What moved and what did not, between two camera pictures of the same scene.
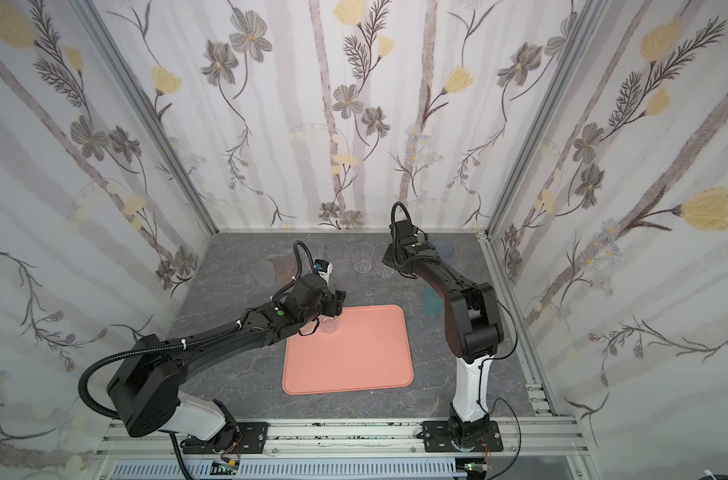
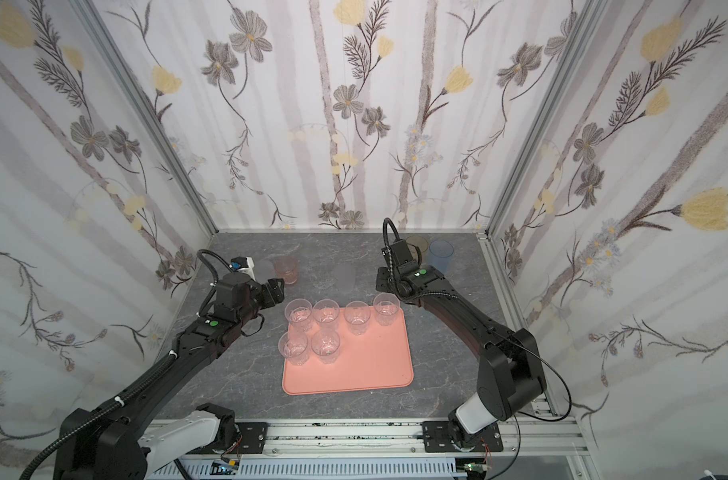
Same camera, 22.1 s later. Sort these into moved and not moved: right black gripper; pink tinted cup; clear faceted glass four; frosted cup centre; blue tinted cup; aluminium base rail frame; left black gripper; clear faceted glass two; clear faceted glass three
Moved: clear faceted glass two; clear faceted glass four; clear faceted glass three; right black gripper; left black gripper
Not moved: pink tinted cup; frosted cup centre; blue tinted cup; aluminium base rail frame
